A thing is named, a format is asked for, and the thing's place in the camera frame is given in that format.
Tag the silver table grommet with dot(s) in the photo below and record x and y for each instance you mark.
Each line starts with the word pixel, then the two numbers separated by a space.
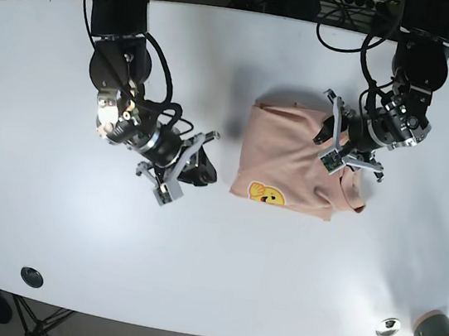
pixel 388 327

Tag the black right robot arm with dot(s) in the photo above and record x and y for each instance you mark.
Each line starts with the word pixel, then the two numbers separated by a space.
pixel 135 104

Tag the grey plant pot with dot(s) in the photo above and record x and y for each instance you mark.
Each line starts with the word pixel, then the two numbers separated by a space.
pixel 432 323

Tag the peach T-shirt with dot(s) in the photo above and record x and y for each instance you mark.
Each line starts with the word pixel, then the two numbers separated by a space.
pixel 279 164

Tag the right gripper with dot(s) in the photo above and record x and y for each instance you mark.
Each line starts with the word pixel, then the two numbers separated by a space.
pixel 169 159

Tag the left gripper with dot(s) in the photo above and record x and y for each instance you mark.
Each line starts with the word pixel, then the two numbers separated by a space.
pixel 384 121

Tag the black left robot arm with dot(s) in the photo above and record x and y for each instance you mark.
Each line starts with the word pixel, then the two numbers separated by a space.
pixel 419 65

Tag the black table grommet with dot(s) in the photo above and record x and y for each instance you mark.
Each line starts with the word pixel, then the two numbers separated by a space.
pixel 32 277

